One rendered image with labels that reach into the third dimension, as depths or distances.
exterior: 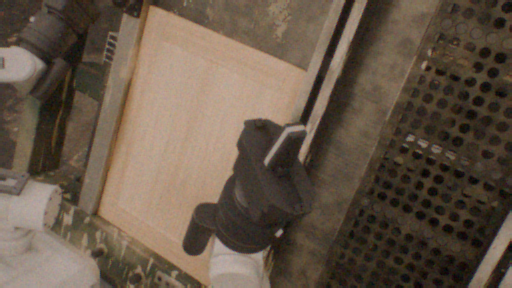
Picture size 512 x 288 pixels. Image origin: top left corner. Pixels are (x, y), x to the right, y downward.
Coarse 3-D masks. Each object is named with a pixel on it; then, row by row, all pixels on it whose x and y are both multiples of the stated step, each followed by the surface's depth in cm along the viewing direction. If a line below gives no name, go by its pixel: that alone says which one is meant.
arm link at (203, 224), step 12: (204, 204) 63; (192, 216) 62; (204, 216) 62; (192, 228) 63; (204, 228) 61; (216, 228) 61; (192, 240) 65; (204, 240) 65; (216, 240) 63; (228, 240) 59; (192, 252) 67; (216, 252) 63; (228, 252) 63; (240, 252) 61; (252, 252) 61
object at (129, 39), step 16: (144, 0) 111; (128, 16) 114; (144, 16) 113; (128, 32) 115; (128, 48) 115; (112, 64) 118; (128, 64) 116; (112, 80) 119; (128, 80) 118; (112, 96) 120; (112, 112) 120; (112, 128) 121; (96, 144) 124; (112, 144) 124; (96, 160) 125; (96, 176) 126; (96, 192) 127; (80, 208) 130; (96, 208) 130
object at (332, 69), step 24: (336, 0) 88; (360, 0) 86; (336, 24) 88; (360, 24) 88; (336, 48) 92; (312, 72) 91; (336, 72) 89; (312, 96) 94; (336, 96) 94; (312, 120) 93; (312, 144) 95; (264, 264) 103
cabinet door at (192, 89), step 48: (144, 48) 116; (192, 48) 109; (240, 48) 104; (144, 96) 118; (192, 96) 112; (240, 96) 106; (288, 96) 100; (144, 144) 120; (192, 144) 114; (144, 192) 122; (192, 192) 115; (144, 240) 124
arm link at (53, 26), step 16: (48, 0) 100; (64, 0) 99; (80, 0) 101; (48, 16) 98; (64, 16) 100; (80, 16) 103; (96, 16) 107; (48, 32) 98; (64, 32) 100; (80, 32) 105; (64, 48) 101
